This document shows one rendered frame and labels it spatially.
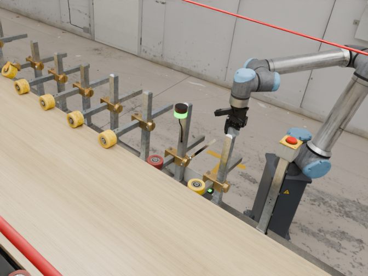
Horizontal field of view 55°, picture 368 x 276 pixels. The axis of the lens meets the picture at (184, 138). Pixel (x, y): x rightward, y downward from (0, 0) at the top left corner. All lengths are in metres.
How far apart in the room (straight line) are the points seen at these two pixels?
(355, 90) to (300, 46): 2.23
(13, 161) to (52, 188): 0.27
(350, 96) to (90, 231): 1.40
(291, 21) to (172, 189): 2.92
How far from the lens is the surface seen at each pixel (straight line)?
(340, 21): 4.01
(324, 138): 2.05
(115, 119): 2.06
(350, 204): 3.30
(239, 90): 1.61
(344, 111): 2.00
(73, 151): 1.77
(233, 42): 4.42
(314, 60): 1.91
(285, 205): 2.44
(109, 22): 5.52
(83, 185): 1.58
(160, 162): 1.69
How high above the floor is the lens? 1.96
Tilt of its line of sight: 34 degrees down
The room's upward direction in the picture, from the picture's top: 7 degrees clockwise
